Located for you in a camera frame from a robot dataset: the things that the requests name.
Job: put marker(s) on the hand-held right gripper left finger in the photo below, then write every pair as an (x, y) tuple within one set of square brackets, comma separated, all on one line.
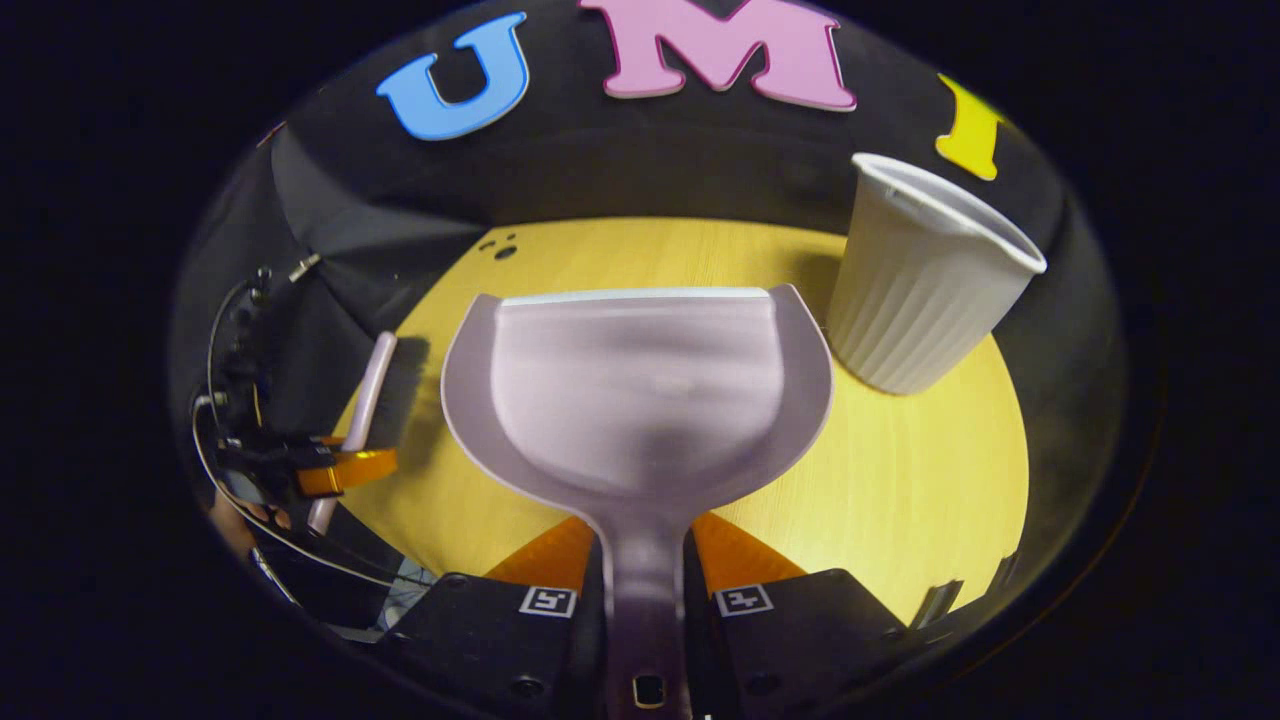
[(490, 640)]

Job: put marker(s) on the yellow wooden desktop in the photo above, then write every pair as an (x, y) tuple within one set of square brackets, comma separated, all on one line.
[(900, 480)]

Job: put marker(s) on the white ribbed garbage bin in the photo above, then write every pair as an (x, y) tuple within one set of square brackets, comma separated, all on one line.
[(920, 290)]

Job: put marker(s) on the pink dustpan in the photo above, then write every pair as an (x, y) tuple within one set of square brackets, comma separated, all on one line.
[(640, 390)]

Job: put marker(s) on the black backdrop cloth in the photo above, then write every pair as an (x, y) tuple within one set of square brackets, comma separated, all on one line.
[(640, 170)]

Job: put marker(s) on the white cloth clip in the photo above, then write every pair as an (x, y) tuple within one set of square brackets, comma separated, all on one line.
[(304, 266)]

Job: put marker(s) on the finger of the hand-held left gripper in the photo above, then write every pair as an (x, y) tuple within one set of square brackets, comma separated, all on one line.
[(355, 470)]

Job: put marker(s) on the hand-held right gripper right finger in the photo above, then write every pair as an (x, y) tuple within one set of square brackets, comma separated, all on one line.
[(810, 640)]

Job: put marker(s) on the small pink broom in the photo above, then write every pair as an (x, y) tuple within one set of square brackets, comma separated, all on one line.
[(365, 400)]

